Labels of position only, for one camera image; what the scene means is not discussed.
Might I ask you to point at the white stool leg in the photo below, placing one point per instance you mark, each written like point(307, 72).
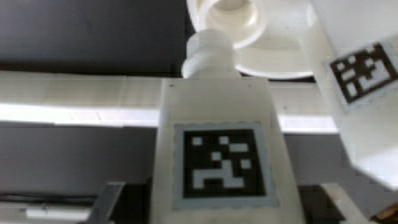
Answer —
point(223, 175)
point(351, 47)

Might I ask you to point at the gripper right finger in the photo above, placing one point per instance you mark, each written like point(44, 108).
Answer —
point(330, 206)

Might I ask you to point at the white round stool seat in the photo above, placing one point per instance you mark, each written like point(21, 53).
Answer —
point(264, 24)

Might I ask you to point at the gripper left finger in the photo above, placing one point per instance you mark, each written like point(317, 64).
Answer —
point(122, 204)

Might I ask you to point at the white U-shaped fence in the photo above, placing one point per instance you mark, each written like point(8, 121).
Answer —
point(115, 101)

